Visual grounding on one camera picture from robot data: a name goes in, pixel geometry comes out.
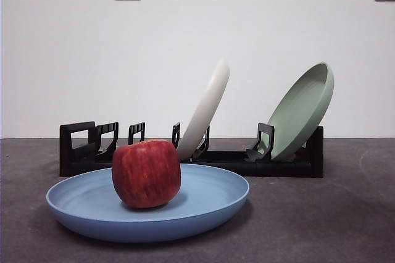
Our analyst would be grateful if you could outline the white round plate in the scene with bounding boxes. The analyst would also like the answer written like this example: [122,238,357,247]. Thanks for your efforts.
[176,58,231,159]

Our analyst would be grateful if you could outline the red apple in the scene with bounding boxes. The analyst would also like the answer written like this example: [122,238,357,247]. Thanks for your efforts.
[111,138,182,209]

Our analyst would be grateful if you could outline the black plate rack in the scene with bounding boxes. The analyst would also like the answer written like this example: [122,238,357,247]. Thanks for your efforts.
[59,120,324,179]

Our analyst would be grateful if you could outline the green round plate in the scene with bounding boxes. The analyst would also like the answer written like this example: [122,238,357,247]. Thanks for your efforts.
[265,62,335,162]

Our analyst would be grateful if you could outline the blue round plate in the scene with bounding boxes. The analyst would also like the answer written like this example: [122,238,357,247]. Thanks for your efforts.
[46,163,250,243]

